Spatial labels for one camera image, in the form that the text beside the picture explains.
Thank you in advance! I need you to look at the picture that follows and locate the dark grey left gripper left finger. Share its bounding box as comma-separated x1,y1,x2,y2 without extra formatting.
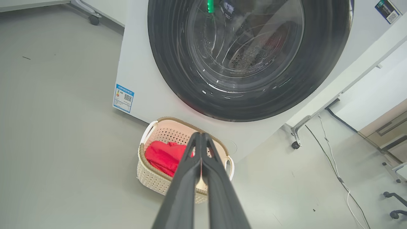
152,132,202,229

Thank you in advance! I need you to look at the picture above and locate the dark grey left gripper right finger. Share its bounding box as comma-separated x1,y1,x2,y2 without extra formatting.
201,133,252,229

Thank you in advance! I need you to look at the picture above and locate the red garment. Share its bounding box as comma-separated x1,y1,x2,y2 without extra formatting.
145,141,194,177

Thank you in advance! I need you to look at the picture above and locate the round black glass washer door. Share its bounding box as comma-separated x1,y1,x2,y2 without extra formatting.
148,0,354,122

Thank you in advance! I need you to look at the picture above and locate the cream perforated laundry basket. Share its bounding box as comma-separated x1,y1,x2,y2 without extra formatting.
137,117,235,204

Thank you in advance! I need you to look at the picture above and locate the white front-load washing machine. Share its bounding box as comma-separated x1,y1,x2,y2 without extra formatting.
113,0,407,163

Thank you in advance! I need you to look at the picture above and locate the metal leg with caster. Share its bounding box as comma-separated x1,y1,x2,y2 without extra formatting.
283,115,313,150

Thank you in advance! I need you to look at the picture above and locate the blue energy label sticker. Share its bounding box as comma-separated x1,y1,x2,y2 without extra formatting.
113,84,135,114

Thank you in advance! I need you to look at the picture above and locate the black office chair base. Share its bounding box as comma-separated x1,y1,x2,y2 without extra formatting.
383,162,407,220

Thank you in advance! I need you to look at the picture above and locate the white partition panel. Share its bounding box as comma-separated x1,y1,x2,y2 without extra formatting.
286,19,407,128

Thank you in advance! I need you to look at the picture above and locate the black caster wheel at left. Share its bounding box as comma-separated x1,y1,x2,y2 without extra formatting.
71,0,103,26

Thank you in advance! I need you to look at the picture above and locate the dark QR code sticker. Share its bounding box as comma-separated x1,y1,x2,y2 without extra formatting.
375,0,402,24

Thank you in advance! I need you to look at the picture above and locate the black floor cable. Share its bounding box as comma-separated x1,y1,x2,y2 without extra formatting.
305,125,371,229

